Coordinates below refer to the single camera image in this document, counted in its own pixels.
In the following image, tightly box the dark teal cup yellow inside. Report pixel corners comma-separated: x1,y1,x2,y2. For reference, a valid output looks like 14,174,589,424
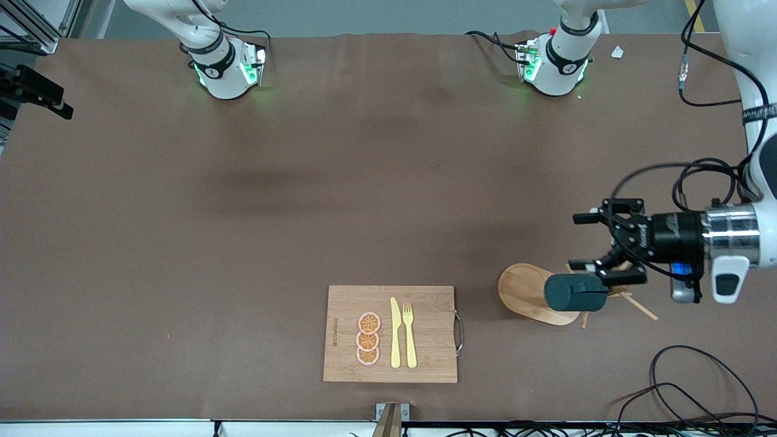
544,273,609,313

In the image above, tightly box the bamboo cutting board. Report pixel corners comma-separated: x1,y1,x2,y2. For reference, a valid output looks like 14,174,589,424
323,285,465,384

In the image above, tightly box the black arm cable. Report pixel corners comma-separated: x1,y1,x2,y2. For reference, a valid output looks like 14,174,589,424
607,0,767,213
187,0,272,61

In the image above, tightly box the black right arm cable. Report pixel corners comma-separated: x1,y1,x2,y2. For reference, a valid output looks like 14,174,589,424
187,0,272,61

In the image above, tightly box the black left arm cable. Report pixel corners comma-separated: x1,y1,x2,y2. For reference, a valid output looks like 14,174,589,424
607,0,767,213

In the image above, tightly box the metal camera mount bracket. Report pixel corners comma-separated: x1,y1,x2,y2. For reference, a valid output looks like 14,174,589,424
372,403,410,437

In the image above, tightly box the brown table cover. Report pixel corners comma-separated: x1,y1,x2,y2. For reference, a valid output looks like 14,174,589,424
0,30,777,422

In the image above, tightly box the black loose cable loop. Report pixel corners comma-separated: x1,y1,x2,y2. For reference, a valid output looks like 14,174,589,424
613,345,761,435

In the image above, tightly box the black base power cable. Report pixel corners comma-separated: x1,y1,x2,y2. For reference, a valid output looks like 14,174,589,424
464,30,529,66

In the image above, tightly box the wooden cup rack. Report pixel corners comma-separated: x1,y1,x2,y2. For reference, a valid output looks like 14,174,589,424
497,262,659,329

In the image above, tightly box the aluminium frame profile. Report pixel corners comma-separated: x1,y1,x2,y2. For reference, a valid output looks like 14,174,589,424
0,0,95,55

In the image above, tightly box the white table edge rail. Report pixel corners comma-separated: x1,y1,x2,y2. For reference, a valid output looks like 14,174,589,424
0,419,777,437

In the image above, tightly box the yellow plastic knife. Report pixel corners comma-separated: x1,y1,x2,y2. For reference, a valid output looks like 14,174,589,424
390,297,402,369

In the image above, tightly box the yellow plastic fork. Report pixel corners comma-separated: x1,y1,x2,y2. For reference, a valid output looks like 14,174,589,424
403,302,418,370

